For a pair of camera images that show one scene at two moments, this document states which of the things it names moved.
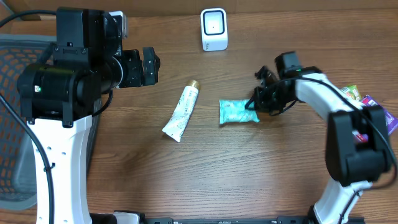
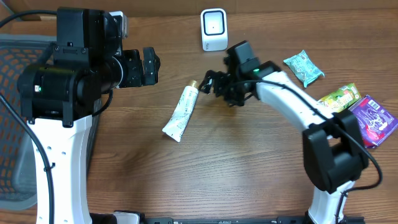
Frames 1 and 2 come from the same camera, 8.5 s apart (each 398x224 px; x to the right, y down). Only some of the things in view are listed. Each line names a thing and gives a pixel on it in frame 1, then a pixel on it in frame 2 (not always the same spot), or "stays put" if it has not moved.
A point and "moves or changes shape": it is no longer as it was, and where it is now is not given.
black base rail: x=250 y=220 stays put
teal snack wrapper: x=234 y=111 moves or changes shape
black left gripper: x=137 y=76 stays put
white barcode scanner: x=214 y=29 stays put
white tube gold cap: x=175 y=127 stays put
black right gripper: x=260 y=101 → x=221 y=79
